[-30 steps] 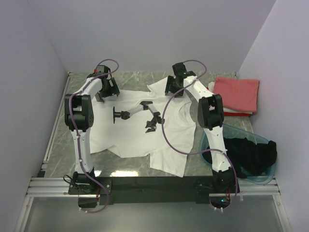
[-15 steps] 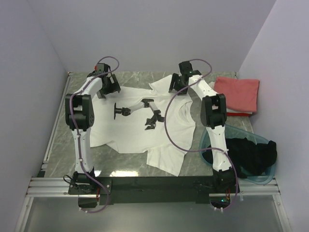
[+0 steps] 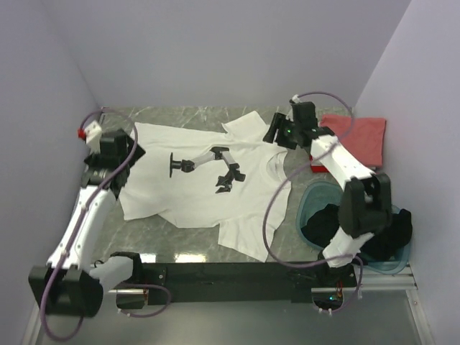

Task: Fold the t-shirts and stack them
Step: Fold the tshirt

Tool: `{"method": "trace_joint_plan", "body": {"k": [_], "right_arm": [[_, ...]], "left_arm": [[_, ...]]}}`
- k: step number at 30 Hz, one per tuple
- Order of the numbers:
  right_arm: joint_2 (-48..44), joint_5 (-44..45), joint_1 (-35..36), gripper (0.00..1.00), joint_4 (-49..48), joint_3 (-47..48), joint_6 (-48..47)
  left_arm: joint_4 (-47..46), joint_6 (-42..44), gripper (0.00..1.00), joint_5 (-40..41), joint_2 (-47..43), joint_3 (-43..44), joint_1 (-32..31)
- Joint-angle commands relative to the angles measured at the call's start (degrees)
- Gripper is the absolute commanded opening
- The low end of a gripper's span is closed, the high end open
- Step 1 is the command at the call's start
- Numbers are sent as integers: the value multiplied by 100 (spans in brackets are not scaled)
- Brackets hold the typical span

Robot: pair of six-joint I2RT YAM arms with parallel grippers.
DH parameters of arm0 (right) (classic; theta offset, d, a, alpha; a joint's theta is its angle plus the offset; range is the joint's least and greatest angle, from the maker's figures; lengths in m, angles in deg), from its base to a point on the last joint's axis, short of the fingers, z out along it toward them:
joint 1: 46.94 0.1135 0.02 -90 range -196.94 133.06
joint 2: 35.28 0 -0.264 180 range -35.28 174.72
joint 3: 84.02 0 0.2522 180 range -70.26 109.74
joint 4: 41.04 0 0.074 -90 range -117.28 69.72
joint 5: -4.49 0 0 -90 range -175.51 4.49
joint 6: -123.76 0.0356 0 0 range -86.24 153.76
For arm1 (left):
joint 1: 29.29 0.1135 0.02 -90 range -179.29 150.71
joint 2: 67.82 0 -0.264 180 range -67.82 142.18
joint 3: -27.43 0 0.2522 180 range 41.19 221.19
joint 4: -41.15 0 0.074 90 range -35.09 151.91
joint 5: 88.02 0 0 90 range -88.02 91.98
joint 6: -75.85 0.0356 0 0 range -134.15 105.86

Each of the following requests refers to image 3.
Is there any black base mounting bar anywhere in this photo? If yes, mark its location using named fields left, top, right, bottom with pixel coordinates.
left=114, top=261, right=346, bottom=312

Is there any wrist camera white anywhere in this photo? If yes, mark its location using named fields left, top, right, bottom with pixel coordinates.
left=77, top=121, right=103, bottom=153
left=290, top=94, right=303, bottom=104

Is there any black t-shirt in basket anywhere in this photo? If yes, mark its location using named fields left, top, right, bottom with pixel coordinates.
left=301, top=204, right=413, bottom=262

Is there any folded red t-shirt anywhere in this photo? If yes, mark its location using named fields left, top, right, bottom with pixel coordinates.
left=309, top=155, right=328, bottom=173

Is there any folded pink t-shirt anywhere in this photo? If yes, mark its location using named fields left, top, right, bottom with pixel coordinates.
left=320, top=114, right=386, bottom=168

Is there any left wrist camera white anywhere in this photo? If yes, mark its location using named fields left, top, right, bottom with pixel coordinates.
left=77, top=121, right=103, bottom=153

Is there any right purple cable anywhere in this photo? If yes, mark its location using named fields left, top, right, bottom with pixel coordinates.
left=264, top=91, right=364, bottom=314

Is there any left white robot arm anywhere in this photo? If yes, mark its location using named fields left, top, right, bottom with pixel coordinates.
left=28, top=129, right=145, bottom=318

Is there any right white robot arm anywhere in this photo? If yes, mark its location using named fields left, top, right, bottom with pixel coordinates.
left=264, top=101, right=392, bottom=287

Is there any teal plastic basket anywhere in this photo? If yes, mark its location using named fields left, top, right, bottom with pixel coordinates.
left=296, top=181, right=410, bottom=275

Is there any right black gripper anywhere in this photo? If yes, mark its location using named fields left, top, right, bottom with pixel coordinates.
left=262, top=114, right=301, bottom=152

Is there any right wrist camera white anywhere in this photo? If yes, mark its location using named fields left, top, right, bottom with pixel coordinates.
left=290, top=94, right=303, bottom=104

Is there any white printed t-shirt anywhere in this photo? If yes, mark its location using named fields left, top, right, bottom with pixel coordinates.
left=119, top=111, right=291, bottom=262

